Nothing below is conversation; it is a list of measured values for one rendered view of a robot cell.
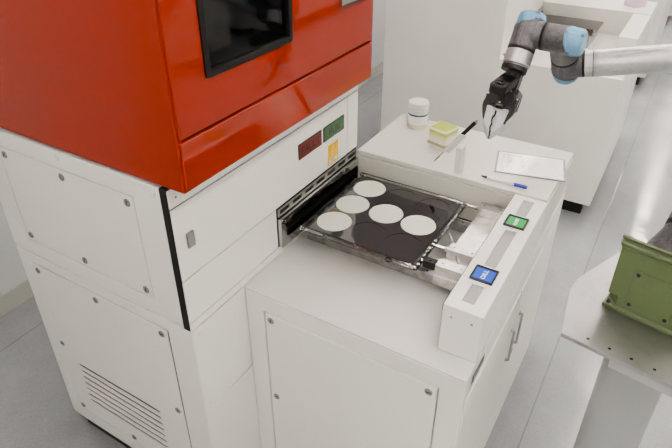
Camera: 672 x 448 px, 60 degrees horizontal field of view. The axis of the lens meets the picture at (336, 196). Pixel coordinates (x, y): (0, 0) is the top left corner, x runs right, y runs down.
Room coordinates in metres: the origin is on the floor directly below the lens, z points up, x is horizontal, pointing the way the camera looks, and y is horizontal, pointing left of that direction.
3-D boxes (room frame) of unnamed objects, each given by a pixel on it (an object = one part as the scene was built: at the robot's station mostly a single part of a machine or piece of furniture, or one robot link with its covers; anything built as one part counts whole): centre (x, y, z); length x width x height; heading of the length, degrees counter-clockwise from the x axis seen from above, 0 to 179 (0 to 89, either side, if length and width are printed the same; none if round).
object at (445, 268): (1.19, -0.30, 0.89); 0.08 x 0.03 x 0.03; 59
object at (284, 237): (1.54, 0.04, 0.89); 0.44 x 0.02 x 0.10; 149
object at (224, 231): (1.39, 0.15, 1.02); 0.82 x 0.03 x 0.40; 149
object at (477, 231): (1.32, -0.38, 0.87); 0.36 x 0.08 x 0.03; 149
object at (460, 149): (1.60, -0.36, 1.03); 0.06 x 0.04 x 0.13; 59
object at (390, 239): (1.44, -0.14, 0.90); 0.34 x 0.34 x 0.01; 59
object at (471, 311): (1.20, -0.42, 0.89); 0.55 x 0.09 x 0.14; 149
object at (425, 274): (1.31, -0.13, 0.84); 0.50 x 0.02 x 0.03; 59
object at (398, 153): (1.72, -0.43, 0.89); 0.62 x 0.35 x 0.14; 59
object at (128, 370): (1.57, 0.44, 0.41); 0.82 x 0.71 x 0.82; 149
